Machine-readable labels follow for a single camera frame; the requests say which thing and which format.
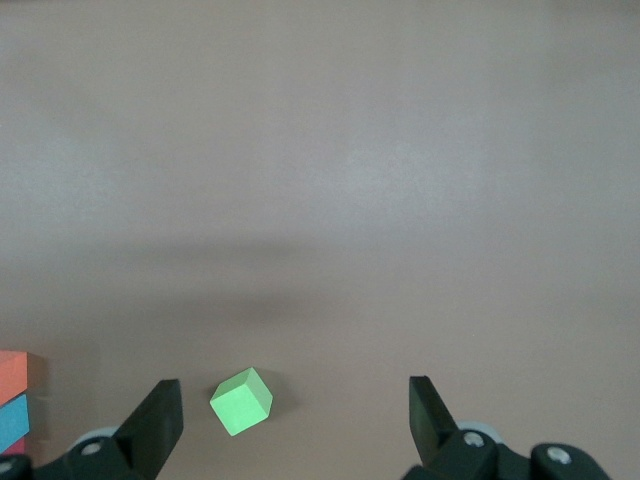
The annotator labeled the teal blue foam cube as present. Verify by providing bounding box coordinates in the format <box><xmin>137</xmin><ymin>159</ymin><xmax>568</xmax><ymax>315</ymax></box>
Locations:
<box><xmin>0</xmin><ymin>393</ymin><xmax>31</xmax><ymax>451</ymax></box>

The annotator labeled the brown table cover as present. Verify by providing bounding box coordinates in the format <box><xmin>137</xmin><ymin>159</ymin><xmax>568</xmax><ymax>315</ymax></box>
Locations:
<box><xmin>0</xmin><ymin>0</ymin><xmax>640</xmax><ymax>480</ymax></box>

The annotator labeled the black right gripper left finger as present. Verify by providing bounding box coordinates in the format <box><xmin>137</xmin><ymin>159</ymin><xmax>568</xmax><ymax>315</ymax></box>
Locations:
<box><xmin>34</xmin><ymin>378</ymin><xmax>184</xmax><ymax>480</ymax></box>

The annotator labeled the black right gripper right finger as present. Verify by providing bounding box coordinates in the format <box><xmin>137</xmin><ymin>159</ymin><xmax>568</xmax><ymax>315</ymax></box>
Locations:
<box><xmin>402</xmin><ymin>375</ymin><xmax>531</xmax><ymax>480</ymax></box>

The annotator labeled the orange foam cube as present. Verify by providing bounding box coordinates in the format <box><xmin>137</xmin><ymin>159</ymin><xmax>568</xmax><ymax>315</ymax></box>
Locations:
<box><xmin>0</xmin><ymin>350</ymin><xmax>45</xmax><ymax>405</ymax></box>

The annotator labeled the green foam cube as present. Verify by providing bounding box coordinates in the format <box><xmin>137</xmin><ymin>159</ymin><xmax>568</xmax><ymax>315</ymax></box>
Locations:
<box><xmin>208</xmin><ymin>366</ymin><xmax>274</xmax><ymax>438</ymax></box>

